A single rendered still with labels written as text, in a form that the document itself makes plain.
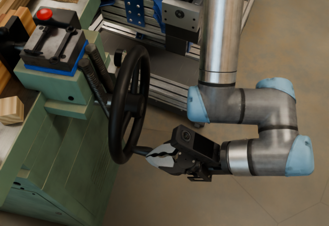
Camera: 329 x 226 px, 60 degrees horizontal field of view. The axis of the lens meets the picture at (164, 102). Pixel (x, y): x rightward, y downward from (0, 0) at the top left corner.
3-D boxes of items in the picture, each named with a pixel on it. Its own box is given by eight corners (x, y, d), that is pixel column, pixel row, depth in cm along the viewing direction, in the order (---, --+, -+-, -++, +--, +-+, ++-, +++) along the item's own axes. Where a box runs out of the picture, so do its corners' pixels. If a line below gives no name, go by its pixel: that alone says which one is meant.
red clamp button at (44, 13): (49, 22, 55) (47, 18, 55) (35, 20, 56) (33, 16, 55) (55, 11, 57) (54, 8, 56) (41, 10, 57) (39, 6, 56)
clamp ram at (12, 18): (42, 79, 62) (25, 51, 54) (11, 74, 62) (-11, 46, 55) (58, 49, 66) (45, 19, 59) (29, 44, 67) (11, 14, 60)
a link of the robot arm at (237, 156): (246, 167, 54) (247, 129, 58) (223, 167, 56) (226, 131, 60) (256, 181, 59) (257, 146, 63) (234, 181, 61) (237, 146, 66)
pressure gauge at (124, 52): (124, 75, 100) (121, 59, 93) (113, 73, 100) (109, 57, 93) (129, 61, 103) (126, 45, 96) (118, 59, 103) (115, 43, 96)
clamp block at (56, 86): (86, 107, 62) (76, 83, 54) (29, 97, 64) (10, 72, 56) (107, 56, 70) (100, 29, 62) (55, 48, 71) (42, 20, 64)
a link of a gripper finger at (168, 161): (153, 176, 72) (185, 177, 67) (140, 167, 68) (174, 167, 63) (155, 165, 74) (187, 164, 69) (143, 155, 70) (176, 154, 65)
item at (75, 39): (73, 77, 55) (65, 57, 51) (21, 68, 56) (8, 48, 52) (95, 30, 62) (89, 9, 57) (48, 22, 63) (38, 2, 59)
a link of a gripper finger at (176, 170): (159, 175, 66) (194, 175, 61) (156, 172, 65) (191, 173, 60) (163, 156, 68) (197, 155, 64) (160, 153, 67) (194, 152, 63)
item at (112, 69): (118, 87, 105) (115, 73, 99) (86, 81, 107) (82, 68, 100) (125, 69, 110) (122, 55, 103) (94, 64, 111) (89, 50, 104)
